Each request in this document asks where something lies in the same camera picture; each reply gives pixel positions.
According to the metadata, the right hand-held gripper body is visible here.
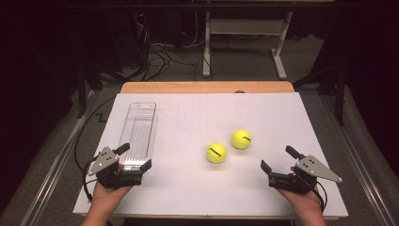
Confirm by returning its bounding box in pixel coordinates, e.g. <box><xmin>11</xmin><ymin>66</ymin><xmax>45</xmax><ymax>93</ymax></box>
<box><xmin>267</xmin><ymin>154</ymin><xmax>343</xmax><ymax>195</ymax></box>

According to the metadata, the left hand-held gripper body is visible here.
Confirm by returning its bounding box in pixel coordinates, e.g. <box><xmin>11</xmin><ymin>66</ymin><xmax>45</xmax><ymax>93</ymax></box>
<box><xmin>88</xmin><ymin>146</ymin><xmax>144</xmax><ymax>190</ymax></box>

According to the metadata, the clear plastic container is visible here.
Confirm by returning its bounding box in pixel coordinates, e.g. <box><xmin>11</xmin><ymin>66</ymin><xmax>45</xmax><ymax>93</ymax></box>
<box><xmin>116</xmin><ymin>102</ymin><xmax>159</xmax><ymax>177</ymax></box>

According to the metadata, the yellow tennis ball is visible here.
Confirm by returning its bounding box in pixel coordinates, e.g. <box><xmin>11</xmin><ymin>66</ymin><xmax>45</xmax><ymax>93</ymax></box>
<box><xmin>231</xmin><ymin>128</ymin><xmax>252</xmax><ymax>150</ymax></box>
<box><xmin>205</xmin><ymin>142</ymin><xmax>228</xmax><ymax>165</ymax></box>

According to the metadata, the person's right hand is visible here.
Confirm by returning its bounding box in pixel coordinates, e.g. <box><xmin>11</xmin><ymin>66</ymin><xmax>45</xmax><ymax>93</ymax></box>
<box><xmin>276</xmin><ymin>186</ymin><xmax>325</xmax><ymax>215</ymax></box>

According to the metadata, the person's left hand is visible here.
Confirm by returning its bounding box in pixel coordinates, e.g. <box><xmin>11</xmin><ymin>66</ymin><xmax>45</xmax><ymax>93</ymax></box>
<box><xmin>91</xmin><ymin>183</ymin><xmax>135</xmax><ymax>205</ymax></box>

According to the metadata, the black metal stand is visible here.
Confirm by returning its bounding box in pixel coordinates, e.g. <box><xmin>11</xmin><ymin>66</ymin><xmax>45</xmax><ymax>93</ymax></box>
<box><xmin>74</xmin><ymin>59</ymin><xmax>104</xmax><ymax>120</ymax></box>
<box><xmin>293</xmin><ymin>59</ymin><xmax>349</xmax><ymax>127</ymax></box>

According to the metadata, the wooden table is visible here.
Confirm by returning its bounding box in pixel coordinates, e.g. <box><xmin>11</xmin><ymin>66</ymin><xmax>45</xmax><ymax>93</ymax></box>
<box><xmin>76</xmin><ymin>81</ymin><xmax>341</xmax><ymax>221</ymax></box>

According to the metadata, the dark curtain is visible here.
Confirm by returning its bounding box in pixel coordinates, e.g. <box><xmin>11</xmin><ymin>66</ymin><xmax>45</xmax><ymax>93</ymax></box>
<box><xmin>328</xmin><ymin>0</ymin><xmax>399</xmax><ymax>177</ymax></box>
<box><xmin>0</xmin><ymin>0</ymin><xmax>79</xmax><ymax>215</ymax></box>

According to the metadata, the dark equipment with red light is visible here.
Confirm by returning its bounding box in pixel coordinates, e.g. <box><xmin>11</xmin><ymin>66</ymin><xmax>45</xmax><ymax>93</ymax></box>
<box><xmin>106</xmin><ymin>8</ymin><xmax>152</xmax><ymax>69</ymax></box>

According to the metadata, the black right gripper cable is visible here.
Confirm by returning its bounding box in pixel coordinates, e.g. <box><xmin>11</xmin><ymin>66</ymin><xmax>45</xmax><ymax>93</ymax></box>
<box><xmin>295</xmin><ymin>175</ymin><xmax>328</xmax><ymax>212</ymax></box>

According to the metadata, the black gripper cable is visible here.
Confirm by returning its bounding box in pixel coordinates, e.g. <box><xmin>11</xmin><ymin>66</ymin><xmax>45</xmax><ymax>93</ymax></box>
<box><xmin>73</xmin><ymin>95</ymin><xmax>117</xmax><ymax>202</ymax></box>
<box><xmin>295</xmin><ymin>175</ymin><xmax>328</xmax><ymax>212</ymax></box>

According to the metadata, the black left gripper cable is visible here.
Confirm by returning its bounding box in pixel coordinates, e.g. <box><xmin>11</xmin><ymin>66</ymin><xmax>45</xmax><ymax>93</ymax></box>
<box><xmin>73</xmin><ymin>95</ymin><xmax>117</xmax><ymax>202</ymax></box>

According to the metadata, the metal floor rail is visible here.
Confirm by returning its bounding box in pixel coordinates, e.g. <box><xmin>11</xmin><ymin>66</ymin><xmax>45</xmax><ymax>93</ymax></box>
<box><xmin>20</xmin><ymin>89</ymin><xmax>102</xmax><ymax>226</ymax></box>
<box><xmin>321</xmin><ymin>92</ymin><xmax>398</xmax><ymax>226</ymax></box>

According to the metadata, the tangle of floor cables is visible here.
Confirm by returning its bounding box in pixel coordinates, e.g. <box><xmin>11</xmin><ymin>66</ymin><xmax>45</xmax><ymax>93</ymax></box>
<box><xmin>135</xmin><ymin>12</ymin><xmax>215</xmax><ymax>83</ymax></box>

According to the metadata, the white metal desk frame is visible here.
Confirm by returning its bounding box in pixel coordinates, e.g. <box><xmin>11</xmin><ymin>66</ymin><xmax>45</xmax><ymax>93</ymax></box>
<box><xmin>201</xmin><ymin>10</ymin><xmax>295</xmax><ymax>81</ymax></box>

